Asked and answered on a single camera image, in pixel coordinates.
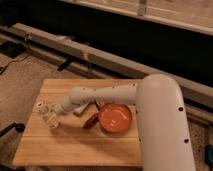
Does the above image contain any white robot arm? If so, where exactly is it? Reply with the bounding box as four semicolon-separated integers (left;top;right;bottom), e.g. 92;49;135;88
54;74;196;171

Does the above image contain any white mug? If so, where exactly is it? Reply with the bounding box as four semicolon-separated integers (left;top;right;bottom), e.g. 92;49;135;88
73;104;88;116

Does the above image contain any wooden table board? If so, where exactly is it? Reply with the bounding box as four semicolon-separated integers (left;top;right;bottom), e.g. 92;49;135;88
12;78;144;168

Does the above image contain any brown oval snack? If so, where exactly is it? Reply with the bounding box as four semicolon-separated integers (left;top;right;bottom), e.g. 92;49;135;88
83;113;98;129

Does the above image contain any orange bowl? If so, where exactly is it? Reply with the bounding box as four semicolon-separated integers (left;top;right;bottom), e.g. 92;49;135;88
98;103;132;133

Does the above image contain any blue object at right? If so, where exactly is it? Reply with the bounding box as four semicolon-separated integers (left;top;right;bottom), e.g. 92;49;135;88
205;144;213;168

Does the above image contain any black handle at left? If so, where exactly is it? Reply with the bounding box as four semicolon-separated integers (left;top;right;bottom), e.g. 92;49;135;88
0;122;25;137

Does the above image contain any long metal rail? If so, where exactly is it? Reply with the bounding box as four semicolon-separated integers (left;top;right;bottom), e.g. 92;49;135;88
0;23;213;109

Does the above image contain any black cable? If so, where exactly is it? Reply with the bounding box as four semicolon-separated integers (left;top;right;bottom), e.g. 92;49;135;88
0;53;31;75

